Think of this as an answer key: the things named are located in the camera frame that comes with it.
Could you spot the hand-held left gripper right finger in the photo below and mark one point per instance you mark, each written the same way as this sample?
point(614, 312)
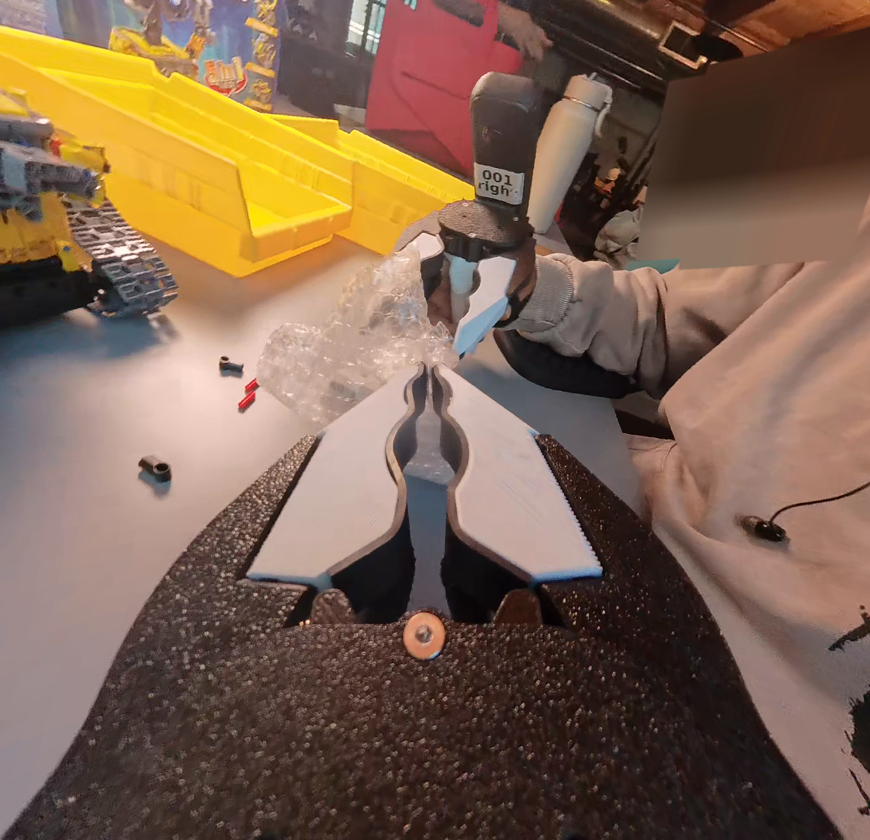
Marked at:
point(516, 500)

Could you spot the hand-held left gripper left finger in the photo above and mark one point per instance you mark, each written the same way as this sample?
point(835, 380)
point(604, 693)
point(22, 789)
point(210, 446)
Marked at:
point(340, 500)

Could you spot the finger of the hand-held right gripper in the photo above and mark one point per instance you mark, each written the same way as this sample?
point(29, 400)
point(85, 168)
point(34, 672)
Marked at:
point(489, 289)
point(427, 247)

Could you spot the clear bubble wrap bag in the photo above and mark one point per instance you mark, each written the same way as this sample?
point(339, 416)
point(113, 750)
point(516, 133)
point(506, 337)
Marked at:
point(319, 357)

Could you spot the person's right forearm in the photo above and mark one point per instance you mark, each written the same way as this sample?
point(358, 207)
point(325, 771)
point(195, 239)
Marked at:
point(646, 317)

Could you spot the yellow storage bin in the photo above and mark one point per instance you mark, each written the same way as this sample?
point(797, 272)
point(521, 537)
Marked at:
point(408, 194)
point(170, 174)

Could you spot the white water bottle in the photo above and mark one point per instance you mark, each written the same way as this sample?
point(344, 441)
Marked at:
point(564, 160)

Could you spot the red paper bag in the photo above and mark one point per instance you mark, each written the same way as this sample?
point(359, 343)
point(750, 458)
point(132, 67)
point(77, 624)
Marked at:
point(421, 92)

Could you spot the grey crumpled cloth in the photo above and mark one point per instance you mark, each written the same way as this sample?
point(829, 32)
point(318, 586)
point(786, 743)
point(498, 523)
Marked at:
point(620, 238)

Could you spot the black brick connector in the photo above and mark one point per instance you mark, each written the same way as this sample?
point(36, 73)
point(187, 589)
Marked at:
point(231, 364)
point(155, 468)

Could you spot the black clip microphone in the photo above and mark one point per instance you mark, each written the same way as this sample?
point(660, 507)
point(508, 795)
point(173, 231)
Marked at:
point(765, 529)

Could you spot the robot kit box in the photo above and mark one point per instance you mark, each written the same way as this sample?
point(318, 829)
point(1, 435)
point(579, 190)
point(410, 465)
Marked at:
point(224, 38)

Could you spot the yellow tracked toy robot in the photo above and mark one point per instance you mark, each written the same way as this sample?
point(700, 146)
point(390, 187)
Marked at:
point(68, 228)

